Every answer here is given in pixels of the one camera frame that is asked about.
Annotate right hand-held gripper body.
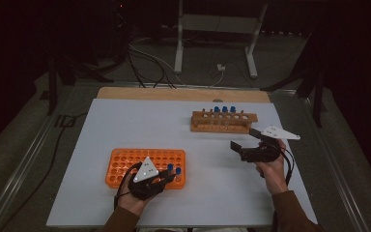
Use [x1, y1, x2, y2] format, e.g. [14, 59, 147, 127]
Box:
[241, 125, 301, 163]

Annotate white floor cable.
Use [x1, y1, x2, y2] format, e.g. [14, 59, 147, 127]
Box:
[128, 38, 226, 87]

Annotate white table mat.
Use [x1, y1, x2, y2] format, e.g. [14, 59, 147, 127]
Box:
[45, 98, 319, 228]

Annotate black tripod stand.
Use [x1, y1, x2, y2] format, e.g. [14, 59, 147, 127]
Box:
[260, 32, 329, 129]
[46, 52, 114, 116]

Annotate person's right hand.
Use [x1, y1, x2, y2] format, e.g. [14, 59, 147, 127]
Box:
[254, 138, 290, 196]

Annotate person's left hand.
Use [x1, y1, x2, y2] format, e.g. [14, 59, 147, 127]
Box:
[118, 175, 160, 217]

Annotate grey metal stand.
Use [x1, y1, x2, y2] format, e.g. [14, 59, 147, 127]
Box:
[173, 0, 269, 79]

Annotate dark equipment rack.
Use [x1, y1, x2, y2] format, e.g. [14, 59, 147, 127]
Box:
[86, 0, 133, 66]

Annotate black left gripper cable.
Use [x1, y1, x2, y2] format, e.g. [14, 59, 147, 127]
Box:
[0, 111, 143, 232]

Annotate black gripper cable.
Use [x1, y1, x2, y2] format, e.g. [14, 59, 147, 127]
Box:
[271, 147, 296, 232]
[0, 111, 143, 232]

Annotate grey metal rail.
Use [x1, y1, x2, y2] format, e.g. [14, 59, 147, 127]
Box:
[0, 86, 75, 232]
[298, 96, 370, 232]

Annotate wooden tube rack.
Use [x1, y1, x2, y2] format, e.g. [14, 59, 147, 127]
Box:
[189, 108, 259, 135]

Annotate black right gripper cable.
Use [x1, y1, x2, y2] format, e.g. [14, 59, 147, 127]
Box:
[271, 147, 296, 232]

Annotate black floor cables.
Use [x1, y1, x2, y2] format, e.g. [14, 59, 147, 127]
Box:
[126, 44, 177, 89]

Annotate orange plastic tube rack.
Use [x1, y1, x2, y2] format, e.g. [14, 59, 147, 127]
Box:
[104, 148, 187, 190]

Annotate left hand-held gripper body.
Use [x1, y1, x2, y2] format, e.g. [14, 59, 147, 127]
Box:
[128, 157, 168, 201]

